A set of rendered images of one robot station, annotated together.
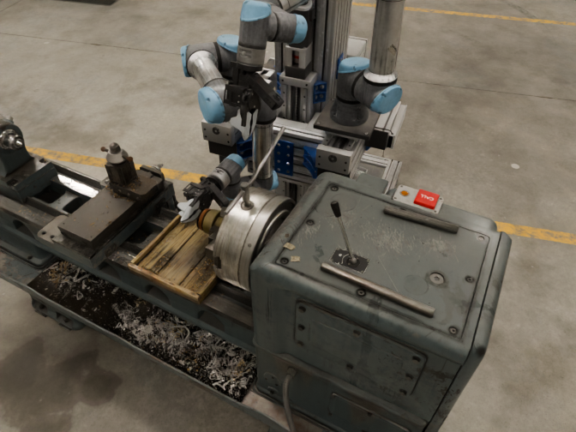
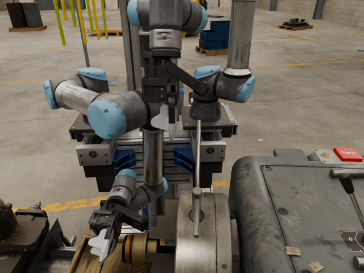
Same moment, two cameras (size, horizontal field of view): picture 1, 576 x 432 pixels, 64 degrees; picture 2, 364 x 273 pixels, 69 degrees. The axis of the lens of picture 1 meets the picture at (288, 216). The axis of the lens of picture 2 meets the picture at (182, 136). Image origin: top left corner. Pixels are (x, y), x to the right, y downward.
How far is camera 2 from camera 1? 0.79 m
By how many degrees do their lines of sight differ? 23
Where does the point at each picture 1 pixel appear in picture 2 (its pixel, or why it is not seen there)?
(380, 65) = (241, 60)
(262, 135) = (157, 141)
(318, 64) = not seen: hidden behind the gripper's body
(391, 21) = (249, 20)
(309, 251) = (318, 248)
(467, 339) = not seen: outside the picture
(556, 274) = not seen: hidden behind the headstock
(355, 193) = (288, 167)
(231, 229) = (192, 253)
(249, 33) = (167, 10)
